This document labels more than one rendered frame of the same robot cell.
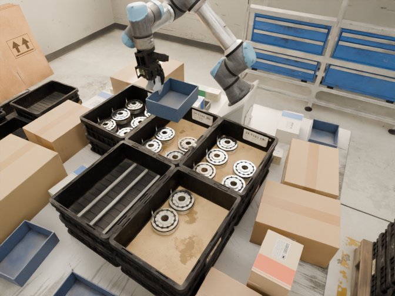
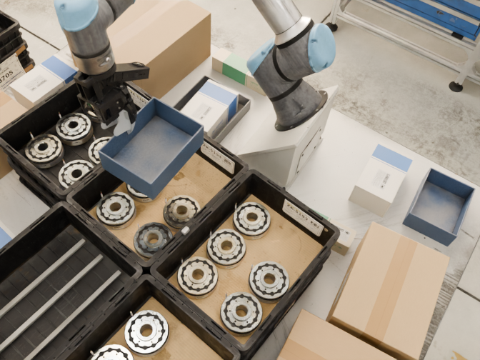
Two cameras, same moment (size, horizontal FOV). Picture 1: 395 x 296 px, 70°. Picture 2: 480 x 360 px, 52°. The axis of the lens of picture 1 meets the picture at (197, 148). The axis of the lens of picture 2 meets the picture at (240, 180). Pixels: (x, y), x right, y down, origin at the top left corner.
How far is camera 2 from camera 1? 0.47 m
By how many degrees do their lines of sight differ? 14
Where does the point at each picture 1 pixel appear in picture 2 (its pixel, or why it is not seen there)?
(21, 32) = not seen: outside the picture
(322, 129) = (445, 187)
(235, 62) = (291, 62)
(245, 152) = (282, 239)
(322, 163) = (411, 286)
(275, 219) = not seen: outside the picture
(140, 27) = (81, 41)
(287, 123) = (378, 173)
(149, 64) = (103, 94)
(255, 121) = (326, 152)
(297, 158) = (369, 268)
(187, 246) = not seen: outside the picture
